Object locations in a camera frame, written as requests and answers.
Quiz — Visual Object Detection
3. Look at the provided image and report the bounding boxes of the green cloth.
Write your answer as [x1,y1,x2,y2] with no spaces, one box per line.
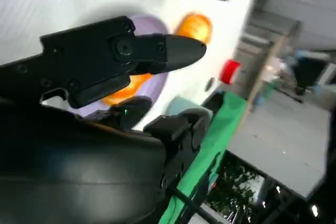
[157,90,249,224]

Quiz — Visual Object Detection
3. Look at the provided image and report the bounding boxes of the wooden frame shelf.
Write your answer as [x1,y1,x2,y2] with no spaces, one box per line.
[246,20,302,114]

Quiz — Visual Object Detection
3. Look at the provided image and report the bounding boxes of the black office chair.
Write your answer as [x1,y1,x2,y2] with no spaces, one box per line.
[293,53,330,96]

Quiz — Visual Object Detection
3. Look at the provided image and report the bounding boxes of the pale green mug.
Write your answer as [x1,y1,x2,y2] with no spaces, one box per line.
[167,95,214,120]

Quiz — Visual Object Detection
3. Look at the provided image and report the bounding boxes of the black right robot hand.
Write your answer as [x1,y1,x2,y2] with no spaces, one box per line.
[0,16,213,224]

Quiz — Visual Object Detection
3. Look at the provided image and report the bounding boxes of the black stand pole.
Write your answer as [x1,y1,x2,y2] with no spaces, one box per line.
[167,155,220,224]

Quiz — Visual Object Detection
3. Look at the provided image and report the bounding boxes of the lilac plate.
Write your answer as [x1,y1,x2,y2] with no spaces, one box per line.
[69,14,170,120]

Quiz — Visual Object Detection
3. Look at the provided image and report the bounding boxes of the orange and white bread roll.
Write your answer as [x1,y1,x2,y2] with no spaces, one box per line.
[101,73,153,106]
[175,12,213,44]

